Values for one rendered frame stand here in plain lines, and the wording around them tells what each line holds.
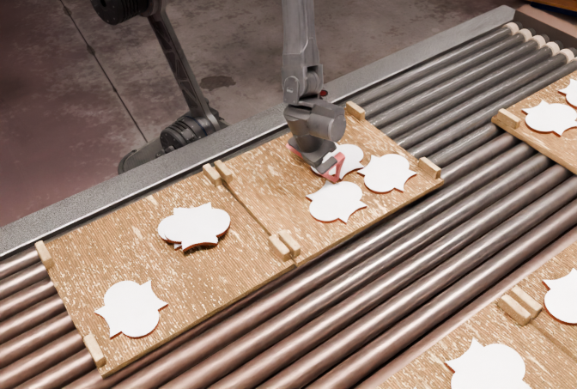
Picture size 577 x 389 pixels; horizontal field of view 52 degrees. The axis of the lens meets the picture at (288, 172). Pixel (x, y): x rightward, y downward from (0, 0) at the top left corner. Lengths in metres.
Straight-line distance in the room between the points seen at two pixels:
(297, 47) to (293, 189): 0.33
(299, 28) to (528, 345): 0.72
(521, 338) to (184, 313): 0.61
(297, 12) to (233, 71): 2.27
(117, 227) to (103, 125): 1.91
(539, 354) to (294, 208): 0.55
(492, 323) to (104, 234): 0.79
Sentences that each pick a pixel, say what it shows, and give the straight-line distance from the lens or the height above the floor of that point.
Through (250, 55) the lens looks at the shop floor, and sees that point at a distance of 3.59.
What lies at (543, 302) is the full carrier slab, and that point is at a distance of 1.23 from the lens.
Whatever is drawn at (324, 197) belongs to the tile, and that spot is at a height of 0.95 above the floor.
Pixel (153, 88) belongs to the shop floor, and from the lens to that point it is 3.40.
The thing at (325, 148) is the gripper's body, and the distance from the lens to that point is 1.29.
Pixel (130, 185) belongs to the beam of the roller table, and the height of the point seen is 0.92.
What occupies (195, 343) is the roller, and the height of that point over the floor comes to 0.92.
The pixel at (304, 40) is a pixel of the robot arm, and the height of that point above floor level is 1.27.
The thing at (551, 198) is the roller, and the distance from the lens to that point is 1.45.
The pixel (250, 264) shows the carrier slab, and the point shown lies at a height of 0.94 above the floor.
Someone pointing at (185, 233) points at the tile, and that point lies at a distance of 1.24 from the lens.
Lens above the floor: 1.88
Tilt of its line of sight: 43 degrees down
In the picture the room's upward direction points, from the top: 2 degrees counter-clockwise
